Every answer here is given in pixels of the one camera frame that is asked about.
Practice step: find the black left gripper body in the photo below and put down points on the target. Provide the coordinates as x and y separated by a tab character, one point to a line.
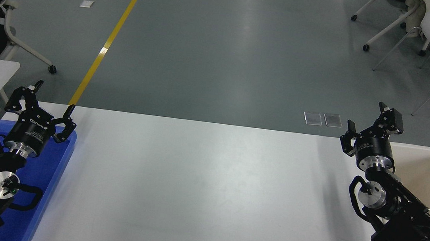
32	131

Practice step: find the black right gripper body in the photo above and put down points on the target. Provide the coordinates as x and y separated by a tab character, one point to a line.
374	147

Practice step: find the clear floor plate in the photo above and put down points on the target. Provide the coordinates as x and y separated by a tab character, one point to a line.
313	119
333	120

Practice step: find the blue plastic tray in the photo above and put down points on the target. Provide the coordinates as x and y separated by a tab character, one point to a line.
52	167

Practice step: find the white rolling office chair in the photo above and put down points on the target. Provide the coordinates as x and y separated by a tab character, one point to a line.
7	23

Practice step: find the yellow floor tape line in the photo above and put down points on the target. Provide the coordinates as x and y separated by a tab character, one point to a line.
105	47

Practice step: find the white-framed caster chair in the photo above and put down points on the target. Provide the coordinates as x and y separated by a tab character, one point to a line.
389	25

